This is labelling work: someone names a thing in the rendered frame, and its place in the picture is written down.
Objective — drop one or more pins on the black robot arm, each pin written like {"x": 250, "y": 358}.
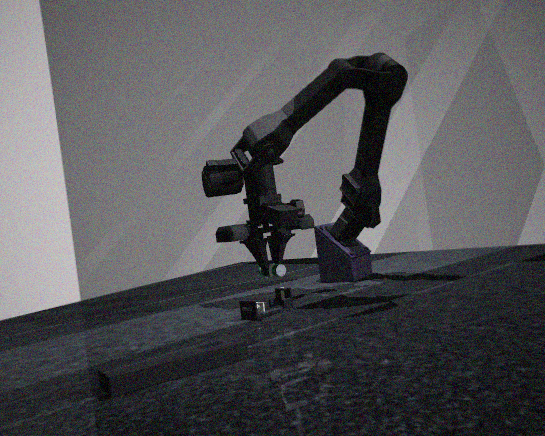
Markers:
{"x": 382, "y": 81}

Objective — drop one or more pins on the green and white battery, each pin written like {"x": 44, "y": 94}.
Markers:
{"x": 274, "y": 270}

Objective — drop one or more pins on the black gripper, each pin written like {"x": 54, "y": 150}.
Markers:
{"x": 252, "y": 236}

